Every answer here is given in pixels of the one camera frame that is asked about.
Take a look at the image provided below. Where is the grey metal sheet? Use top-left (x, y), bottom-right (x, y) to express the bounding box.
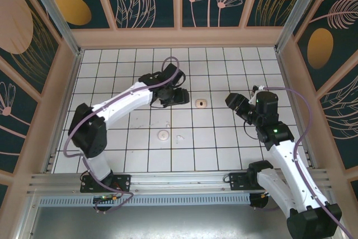
top-left (16, 190), bottom-right (346, 239)

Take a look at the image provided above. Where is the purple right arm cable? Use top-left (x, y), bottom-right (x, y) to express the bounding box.
top-left (261, 87), bottom-right (355, 239)

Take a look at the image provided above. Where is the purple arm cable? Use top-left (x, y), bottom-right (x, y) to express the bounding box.
top-left (261, 87), bottom-right (355, 239)
top-left (63, 56), bottom-right (181, 214)

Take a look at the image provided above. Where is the thin black wire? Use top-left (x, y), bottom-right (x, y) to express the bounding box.
top-left (242, 119), bottom-right (261, 140)

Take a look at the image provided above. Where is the aluminium side rail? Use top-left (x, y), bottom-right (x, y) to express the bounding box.
top-left (41, 50), bottom-right (84, 174)
top-left (275, 50), bottom-right (314, 168)

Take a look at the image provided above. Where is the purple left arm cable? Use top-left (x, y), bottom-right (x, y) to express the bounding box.
top-left (63, 56), bottom-right (181, 214)

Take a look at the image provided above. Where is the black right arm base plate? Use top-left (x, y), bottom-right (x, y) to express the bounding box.
top-left (228, 171), bottom-right (277, 191)

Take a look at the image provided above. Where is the aluminium mounting rail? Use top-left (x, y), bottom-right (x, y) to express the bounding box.
top-left (26, 168), bottom-right (336, 195)

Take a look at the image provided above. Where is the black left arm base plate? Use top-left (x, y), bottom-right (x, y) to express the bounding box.
top-left (79, 174), bottom-right (132, 194)

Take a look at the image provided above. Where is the aluminium corner post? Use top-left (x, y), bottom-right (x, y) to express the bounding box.
top-left (21, 0), bottom-right (82, 55)
top-left (274, 0), bottom-right (330, 53)

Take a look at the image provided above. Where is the grey slotted cable duct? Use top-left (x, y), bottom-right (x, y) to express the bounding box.
top-left (37, 193), bottom-right (252, 207)

